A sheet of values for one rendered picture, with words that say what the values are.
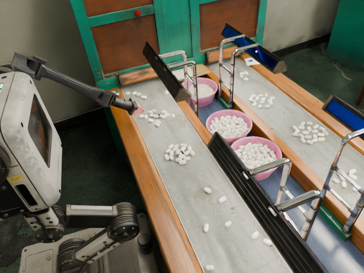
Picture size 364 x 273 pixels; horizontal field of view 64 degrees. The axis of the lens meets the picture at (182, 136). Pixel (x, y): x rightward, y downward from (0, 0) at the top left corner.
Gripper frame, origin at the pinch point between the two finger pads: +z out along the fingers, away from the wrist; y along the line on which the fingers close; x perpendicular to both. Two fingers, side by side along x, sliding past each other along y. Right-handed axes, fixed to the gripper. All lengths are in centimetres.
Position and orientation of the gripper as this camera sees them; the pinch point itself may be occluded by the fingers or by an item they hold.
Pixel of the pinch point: (143, 110)
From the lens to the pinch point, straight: 176.2
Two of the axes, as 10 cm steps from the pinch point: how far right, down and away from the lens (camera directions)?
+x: -5.2, 7.7, 3.7
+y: -3.8, -5.9, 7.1
